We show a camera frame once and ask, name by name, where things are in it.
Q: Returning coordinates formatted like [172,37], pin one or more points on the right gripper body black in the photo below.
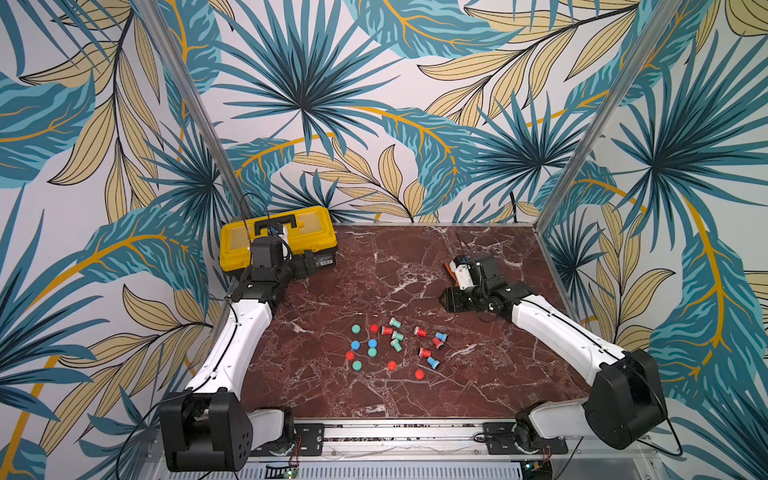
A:
[450,298]

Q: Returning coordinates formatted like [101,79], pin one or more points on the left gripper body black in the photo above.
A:
[297,269]

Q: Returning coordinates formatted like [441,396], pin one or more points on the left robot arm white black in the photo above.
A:
[205,428]

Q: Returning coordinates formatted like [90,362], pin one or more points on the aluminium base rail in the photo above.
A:
[378,448]

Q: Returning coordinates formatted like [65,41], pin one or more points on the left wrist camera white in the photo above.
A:
[278,230]

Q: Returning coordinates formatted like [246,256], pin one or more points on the yellow black toolbox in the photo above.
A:
[253,259]

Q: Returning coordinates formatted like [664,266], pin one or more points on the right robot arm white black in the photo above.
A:
[625,400]

